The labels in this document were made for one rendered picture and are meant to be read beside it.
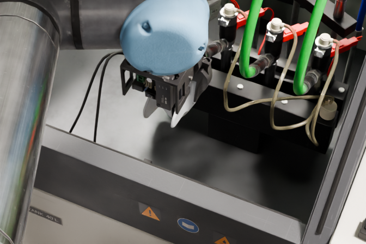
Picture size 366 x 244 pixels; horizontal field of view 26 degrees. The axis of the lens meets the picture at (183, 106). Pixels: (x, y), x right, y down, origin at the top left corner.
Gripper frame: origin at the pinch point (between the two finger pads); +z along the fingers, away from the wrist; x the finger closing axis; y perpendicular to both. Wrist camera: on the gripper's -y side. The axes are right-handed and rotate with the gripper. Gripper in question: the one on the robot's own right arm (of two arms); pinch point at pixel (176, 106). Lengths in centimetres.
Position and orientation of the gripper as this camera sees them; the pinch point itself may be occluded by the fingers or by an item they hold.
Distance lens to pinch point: 101.5
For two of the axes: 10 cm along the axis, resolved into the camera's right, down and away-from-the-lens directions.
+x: 9.1, 3.2, -2.5
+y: -4.1, 7.2, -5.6
